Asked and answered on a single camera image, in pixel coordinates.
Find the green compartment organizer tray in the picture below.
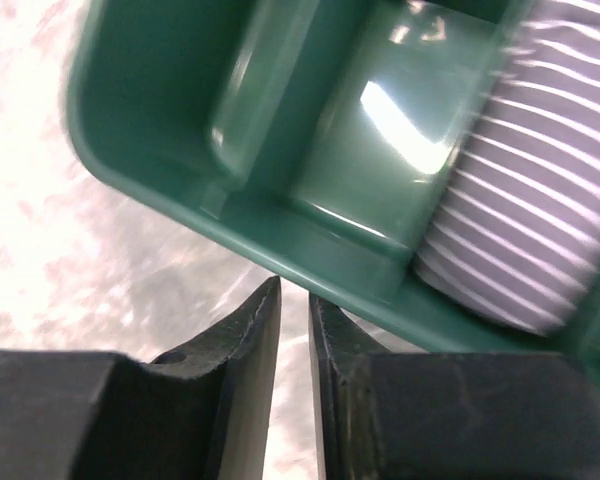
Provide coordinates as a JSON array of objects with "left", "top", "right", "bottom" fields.
[{"left": 67, "top": 1, "right": 600, "bottom": 389}]

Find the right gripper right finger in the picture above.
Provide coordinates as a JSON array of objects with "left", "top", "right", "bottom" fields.
[{"left": 309, "top": 296, "right": 600, "bottom": 479}]

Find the striped grey underwear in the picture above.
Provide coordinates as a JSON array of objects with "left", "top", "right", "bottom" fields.
[{"left": 414, "top": 1, "right": 600, "bottom": 335}]

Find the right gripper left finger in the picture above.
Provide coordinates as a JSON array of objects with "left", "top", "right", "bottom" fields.
[{"left": 0, "top": 276, "right": 281, "bottom": 479}]

